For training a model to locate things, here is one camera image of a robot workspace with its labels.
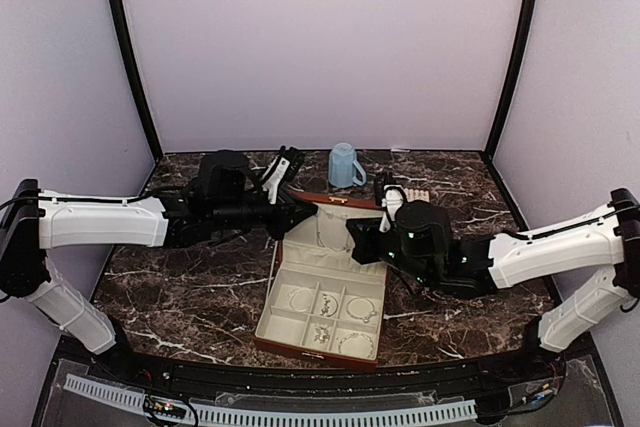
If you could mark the white perforated cable rail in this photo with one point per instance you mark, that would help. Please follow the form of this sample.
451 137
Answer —
167 411

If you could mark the silver bangle front left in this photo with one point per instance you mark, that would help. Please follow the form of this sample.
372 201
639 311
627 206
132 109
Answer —
301 299

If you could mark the red jewelry box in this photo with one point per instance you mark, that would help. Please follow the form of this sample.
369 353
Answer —
325 265

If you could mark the gold crystal pendant earring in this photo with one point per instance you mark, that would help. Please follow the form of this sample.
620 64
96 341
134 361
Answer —
322 332

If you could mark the silver bangle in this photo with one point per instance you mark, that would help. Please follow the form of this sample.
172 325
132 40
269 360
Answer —
301 299
357 344
361 309

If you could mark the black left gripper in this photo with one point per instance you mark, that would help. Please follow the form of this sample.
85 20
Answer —
287 216

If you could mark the red jewelry display tray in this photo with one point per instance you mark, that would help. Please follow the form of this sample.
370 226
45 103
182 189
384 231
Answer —
409 195

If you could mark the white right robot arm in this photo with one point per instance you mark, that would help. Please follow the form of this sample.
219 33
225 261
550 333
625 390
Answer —
605 239

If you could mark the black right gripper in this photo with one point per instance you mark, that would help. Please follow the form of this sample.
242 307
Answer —
363 239

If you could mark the light blue faceted mug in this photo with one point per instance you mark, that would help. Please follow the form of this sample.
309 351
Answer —
344 169

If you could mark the silver bangle front right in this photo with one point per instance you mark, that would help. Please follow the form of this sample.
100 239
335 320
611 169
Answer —
357 344

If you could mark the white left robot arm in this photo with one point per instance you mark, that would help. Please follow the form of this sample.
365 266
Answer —
37 221

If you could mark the silver bangle back right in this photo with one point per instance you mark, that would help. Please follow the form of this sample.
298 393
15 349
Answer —
361 309

